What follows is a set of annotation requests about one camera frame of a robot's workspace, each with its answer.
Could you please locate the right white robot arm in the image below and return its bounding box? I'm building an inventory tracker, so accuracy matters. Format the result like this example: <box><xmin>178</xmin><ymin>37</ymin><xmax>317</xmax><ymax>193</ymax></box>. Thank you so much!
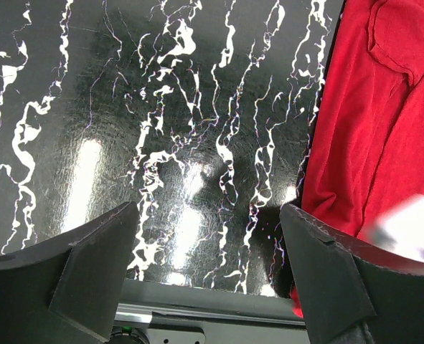
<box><xmin>363</xmin><ymin>195</ymin><xmax>424</xmax><ymax>262</ymax></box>

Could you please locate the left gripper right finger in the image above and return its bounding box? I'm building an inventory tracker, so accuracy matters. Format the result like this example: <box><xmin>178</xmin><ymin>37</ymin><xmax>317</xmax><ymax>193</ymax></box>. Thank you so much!
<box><xmin>280</xmin><ymin>204</ymin><xmax>424</xmax><ymax>343</ymax></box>

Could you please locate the dark red t-shirt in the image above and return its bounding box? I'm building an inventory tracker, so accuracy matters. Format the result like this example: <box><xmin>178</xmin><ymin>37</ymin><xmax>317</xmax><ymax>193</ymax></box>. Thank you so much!
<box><xmin>290</xmin><ymin>0</ymin><xmax>424</xmax><ymax>318</ymax></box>

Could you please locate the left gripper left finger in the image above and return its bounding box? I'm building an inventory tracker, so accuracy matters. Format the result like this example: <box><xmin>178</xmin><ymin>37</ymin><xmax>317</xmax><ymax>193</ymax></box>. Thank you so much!
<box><xmin>0</xmin><ymin>202</ymin><xmax>138</xmax><ymax>343</ymax></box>

